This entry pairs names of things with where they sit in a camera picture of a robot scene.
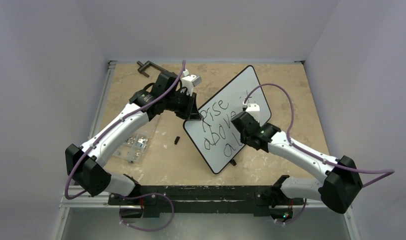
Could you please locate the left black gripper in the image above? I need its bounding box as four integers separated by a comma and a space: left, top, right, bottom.
164, 89, 200, 120

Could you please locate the black marker cap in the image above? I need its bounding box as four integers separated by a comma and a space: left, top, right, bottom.
174, 136, 181, 145

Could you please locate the white whiteboard black frame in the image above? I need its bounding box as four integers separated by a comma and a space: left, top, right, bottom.
183, 65, 272, 174

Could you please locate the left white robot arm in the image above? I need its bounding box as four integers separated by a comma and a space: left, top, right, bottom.
65, 70, 202, 205

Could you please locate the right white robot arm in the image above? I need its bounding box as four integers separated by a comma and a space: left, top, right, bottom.
231, 111, 363, 214

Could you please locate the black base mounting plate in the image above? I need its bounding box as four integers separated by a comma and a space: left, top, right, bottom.
108, 185, 304, 218

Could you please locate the clear plastic screw box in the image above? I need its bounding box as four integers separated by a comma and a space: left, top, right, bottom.
113, 127, 156, 164

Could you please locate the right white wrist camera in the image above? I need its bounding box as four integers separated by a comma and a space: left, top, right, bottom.
242, 102, 261, 123

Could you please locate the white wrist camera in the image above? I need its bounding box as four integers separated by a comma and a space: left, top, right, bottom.
242, 102, 261, 123
180, 69, 202, 96

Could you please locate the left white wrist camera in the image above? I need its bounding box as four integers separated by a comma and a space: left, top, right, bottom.
180, 69, 202, 96

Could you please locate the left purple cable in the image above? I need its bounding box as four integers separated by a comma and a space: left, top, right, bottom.
64, 59, 187, 232

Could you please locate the purple cable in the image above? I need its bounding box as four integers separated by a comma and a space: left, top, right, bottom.
244, 82, 396, 188
64, 59, 187, 232

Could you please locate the dark metal clamp handle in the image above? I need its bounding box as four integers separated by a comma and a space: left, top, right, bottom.
136, 60, 171, 79

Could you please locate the aluminium rail frame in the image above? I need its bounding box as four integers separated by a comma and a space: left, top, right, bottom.
58, 60, 118, 210

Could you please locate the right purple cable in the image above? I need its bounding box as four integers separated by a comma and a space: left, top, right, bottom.
244, 82, 396, 188

